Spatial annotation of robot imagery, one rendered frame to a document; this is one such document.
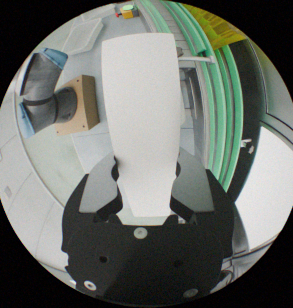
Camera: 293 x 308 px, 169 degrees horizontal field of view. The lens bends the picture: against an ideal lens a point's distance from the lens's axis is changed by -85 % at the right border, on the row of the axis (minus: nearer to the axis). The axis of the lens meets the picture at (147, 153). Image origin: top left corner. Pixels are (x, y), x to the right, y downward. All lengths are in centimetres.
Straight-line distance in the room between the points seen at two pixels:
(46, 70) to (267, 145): 60
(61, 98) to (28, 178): 323
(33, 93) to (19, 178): 321
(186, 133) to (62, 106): 50
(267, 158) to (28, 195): 380
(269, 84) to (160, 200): 40
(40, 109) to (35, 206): 338
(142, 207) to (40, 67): 35
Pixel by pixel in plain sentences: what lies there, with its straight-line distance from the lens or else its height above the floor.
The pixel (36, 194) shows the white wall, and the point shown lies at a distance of 361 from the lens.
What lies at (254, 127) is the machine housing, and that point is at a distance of 48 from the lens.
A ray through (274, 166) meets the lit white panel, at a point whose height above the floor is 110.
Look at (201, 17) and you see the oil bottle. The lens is 36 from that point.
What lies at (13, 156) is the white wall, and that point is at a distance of 347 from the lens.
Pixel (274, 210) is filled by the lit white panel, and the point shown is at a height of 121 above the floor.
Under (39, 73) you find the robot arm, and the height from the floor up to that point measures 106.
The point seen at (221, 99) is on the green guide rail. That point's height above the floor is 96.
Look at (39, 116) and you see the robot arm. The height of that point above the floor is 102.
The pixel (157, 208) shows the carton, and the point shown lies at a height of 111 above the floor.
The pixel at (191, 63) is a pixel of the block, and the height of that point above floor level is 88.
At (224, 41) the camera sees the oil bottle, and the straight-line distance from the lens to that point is 33.
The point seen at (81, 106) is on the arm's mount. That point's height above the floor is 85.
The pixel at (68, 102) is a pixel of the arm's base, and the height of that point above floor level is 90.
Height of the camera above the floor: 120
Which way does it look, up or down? 59 degrees down
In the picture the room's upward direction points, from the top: 177 degrees counter-clockwise
